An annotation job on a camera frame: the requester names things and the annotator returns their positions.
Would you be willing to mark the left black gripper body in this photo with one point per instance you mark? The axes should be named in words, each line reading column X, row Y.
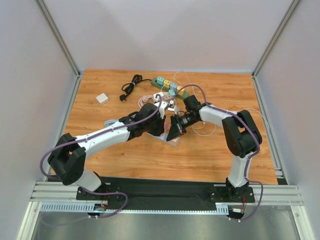
column 158, row 125

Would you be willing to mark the pink round power strip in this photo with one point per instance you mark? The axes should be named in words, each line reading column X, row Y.
column 147, row 99

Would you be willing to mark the blue charger plug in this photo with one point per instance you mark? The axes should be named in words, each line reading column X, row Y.
column 173, row 86

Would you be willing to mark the teal charger plug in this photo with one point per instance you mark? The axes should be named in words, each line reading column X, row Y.
column 160, row 80

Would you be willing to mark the grey slotted cable duct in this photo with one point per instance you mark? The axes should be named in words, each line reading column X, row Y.
column 97, row 208

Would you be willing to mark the light blue small charger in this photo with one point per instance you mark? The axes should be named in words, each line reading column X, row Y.
column 171, row 93

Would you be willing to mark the orange charger plug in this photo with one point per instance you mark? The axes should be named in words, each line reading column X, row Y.
column 179, row 88

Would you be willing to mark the green power strip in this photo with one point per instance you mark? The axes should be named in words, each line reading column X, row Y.
column 163, row 89

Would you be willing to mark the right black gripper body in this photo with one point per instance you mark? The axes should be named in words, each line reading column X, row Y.
column 178, row 122

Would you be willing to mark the white charger plug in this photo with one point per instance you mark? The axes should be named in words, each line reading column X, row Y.
column 102, row 98

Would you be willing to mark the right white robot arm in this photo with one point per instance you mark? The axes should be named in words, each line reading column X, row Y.
column 242, row 136

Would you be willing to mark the white charger on pink strip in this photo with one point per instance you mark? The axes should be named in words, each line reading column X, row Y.
column 159, row 94

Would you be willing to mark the yellow charger plug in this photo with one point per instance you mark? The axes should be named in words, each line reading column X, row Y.
column 167, row 83

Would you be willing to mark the light blue power strip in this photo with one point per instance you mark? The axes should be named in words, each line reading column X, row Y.
column 110, row 123

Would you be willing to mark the brown pink charger plug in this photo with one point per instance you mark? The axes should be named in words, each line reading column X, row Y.
column 167, row 98

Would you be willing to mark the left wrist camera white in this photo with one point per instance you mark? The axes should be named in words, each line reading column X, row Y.
column 162, row 107

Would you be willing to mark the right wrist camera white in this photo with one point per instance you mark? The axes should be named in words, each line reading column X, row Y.
column 173, row 107

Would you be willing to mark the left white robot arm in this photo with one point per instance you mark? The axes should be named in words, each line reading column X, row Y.
column 68, row 157

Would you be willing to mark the black base mat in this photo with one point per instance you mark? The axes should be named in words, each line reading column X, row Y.
column 168, row 194

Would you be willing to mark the beige patterned cube charger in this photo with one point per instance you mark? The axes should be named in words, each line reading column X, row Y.
column 174, row 142

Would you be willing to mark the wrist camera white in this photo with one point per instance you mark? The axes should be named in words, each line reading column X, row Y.
column 162, row 107
column 173, row 107

